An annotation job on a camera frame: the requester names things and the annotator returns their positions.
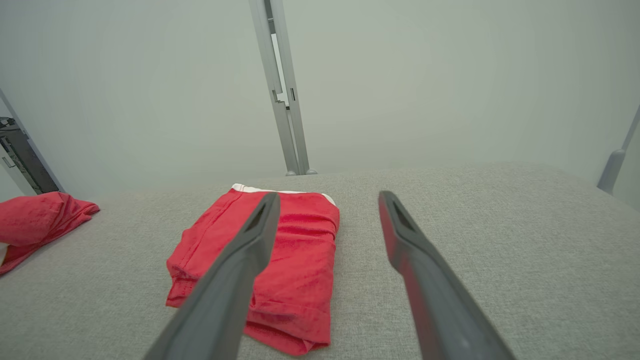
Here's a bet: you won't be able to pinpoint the dark equipment behind partition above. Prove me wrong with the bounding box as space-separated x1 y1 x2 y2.
0 90 66 196

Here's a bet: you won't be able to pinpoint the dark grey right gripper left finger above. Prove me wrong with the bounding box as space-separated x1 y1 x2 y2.
142 192 281 360

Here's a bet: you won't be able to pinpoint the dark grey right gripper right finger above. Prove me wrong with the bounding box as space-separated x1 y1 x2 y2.
378 190 516 360

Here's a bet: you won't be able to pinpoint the red white basketball jersey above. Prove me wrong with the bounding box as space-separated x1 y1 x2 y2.
0 191 101 276

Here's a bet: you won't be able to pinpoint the slim grey partition post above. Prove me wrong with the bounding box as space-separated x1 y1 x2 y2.
596 104 640 196

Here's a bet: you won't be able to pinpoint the red shorts with white panels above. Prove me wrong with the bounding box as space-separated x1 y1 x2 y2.
165 183 341 357

